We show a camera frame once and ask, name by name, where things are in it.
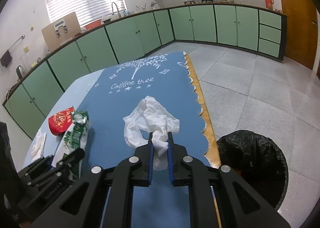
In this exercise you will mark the steel kettle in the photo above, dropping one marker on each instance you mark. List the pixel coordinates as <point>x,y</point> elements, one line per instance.
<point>20,71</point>

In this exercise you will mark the orange wooden door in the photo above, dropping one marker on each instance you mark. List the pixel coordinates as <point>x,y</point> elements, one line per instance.
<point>302,31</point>

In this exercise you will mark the green white milk carton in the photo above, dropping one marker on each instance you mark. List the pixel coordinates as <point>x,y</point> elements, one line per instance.
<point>75,136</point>

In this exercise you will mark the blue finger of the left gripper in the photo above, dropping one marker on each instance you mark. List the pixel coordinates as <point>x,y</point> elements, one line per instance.
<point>71,160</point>

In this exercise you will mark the black lined trash bin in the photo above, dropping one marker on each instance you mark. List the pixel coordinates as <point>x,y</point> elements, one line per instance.
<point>255,165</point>

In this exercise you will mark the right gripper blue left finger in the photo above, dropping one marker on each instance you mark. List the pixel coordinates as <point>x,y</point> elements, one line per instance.
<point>102,197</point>

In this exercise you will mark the red snack packet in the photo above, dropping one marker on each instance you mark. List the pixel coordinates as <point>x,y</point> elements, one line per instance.
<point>59,122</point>

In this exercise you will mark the red plastic basin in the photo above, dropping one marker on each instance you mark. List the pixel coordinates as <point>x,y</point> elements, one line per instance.
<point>93,24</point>

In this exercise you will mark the blue coffee tree table mat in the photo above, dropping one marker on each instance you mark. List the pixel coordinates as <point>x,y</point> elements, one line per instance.
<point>132,100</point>

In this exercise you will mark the red thermos flask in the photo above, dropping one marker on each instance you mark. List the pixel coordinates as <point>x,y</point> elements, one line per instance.
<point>269,4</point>

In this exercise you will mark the dark hanging towel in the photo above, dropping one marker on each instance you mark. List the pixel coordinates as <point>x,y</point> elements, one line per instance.
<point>6,59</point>

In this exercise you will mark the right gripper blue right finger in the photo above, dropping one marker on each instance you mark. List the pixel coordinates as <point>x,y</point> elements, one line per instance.
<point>222,197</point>

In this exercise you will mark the brown cardboard box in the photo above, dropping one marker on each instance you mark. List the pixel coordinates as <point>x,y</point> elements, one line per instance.
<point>61,31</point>

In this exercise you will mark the white plastic bag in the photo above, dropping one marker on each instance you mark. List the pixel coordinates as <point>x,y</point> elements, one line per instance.
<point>150,116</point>

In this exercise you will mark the green lower kitchen cabinets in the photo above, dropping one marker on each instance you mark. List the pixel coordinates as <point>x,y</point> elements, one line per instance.
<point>242,27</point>

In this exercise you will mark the wall towel rail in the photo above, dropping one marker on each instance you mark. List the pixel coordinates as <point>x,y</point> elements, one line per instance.
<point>19,39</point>

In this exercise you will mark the chrome sink faucet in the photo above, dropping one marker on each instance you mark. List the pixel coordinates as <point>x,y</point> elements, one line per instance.
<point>115,10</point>

